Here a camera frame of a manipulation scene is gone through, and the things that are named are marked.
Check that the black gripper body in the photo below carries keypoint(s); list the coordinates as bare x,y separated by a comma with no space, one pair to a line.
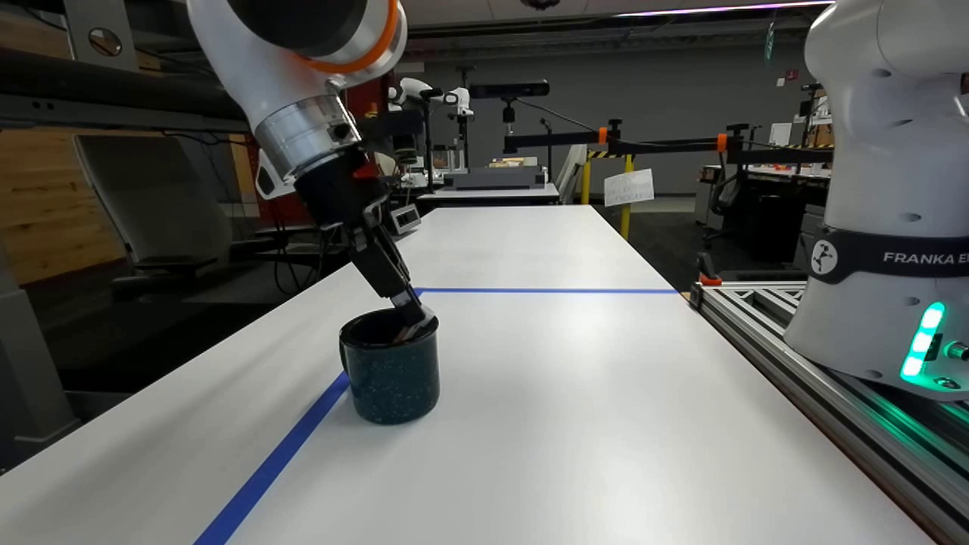
343,200

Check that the blue tape strip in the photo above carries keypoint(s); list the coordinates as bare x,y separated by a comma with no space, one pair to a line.
274,464

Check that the black equipment cart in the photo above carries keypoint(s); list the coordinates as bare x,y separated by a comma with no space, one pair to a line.
758,221

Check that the black boom with orange clamps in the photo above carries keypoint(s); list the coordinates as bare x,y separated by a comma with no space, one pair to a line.
667,144

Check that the black shelf beam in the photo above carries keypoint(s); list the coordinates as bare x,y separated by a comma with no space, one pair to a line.
102,96

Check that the grey device on table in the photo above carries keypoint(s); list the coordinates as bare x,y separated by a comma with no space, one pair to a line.
495,176

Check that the small grey box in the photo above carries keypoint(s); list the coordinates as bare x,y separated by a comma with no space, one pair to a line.
406,220

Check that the dark blue speckled mug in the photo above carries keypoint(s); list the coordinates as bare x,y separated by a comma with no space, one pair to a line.
396,382

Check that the red cabinet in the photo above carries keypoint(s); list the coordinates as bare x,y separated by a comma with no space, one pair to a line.
368,99

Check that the grey panel with round logo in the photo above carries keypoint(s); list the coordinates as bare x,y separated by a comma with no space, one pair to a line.
102,42

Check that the aluminium mounting rail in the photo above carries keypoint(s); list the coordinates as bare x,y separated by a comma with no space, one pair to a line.
807,354

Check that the background white table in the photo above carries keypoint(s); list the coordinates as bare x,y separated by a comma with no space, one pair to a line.
487,195

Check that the green indicator light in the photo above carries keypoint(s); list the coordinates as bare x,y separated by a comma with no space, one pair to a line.
771,43

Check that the white paper sign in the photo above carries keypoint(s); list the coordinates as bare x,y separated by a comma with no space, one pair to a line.
628,189

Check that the black camera bar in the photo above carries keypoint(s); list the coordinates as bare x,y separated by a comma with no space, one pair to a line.
511,88

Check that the wooden wall panel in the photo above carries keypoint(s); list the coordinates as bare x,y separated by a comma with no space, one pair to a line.
41,200

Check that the yellow post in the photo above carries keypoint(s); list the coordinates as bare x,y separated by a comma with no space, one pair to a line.
628,221
587,185

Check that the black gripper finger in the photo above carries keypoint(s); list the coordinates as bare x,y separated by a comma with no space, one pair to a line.
405,270
388,273

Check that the grey chair back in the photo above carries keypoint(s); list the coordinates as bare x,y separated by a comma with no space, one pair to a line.
152,200

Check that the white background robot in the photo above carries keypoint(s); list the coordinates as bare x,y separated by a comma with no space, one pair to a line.
411,93

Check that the ceiling light strip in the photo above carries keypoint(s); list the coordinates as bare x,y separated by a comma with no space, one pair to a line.
707,9

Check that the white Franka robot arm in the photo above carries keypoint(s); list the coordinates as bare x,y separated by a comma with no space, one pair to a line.
887,152

